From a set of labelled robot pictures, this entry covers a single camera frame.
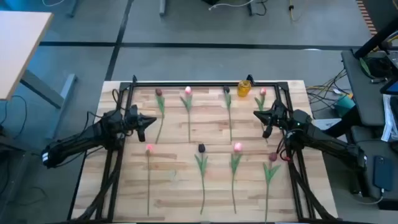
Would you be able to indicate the white papers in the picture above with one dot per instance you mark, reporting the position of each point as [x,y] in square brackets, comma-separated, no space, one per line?
[391,121]

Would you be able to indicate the leafless pink artificial tulip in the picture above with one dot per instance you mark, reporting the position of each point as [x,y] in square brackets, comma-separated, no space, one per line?
[149,148]

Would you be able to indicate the black diagonal beam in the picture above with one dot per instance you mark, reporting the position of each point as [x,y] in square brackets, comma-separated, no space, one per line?
[376,37]

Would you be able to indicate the dark blue smartphone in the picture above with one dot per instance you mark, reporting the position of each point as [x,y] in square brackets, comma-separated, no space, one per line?
[383,172]

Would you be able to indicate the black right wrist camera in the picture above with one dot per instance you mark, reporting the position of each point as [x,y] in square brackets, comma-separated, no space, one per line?
[268,130]

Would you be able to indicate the teal cup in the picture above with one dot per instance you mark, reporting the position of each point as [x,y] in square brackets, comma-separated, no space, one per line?
[343,105]

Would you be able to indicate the red clip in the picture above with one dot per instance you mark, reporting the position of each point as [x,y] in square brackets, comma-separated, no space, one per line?
[287,158]

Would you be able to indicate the black artificial tulip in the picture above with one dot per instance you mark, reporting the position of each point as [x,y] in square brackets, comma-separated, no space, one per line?
[201,148]
[226,89]

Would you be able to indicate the dark grey bench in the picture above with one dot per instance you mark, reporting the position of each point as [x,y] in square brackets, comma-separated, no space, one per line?
[367,99]

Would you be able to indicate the yellow glass vase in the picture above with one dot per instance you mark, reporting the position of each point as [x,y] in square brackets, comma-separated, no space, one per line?
[244,88]

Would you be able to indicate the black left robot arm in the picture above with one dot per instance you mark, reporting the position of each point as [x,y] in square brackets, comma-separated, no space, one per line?
[77,143]

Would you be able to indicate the black aluminium table frame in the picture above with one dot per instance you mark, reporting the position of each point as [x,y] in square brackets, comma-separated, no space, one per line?
[202,84]

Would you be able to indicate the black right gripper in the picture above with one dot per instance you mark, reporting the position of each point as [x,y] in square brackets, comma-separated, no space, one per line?
[280,113]

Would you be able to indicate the beige wooden table top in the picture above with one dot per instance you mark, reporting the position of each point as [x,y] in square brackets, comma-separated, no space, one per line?
[18,49]

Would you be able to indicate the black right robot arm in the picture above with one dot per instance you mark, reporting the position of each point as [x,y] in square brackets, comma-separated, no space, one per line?
[326,141]

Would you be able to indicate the orange striped strip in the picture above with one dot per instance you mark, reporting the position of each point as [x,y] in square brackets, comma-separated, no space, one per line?
[367,15]

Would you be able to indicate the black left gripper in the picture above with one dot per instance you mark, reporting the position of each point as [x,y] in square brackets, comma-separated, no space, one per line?
[133,119]

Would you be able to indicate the dark red artificial tulip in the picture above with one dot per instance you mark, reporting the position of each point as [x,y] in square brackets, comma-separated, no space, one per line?
[159,92]
[273,156]

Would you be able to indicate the clear glass vase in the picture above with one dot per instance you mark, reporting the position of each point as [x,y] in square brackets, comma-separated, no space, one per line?
[173,176]

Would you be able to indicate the grey metal table leg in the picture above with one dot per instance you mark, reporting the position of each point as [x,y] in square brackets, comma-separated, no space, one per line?
[46,93]

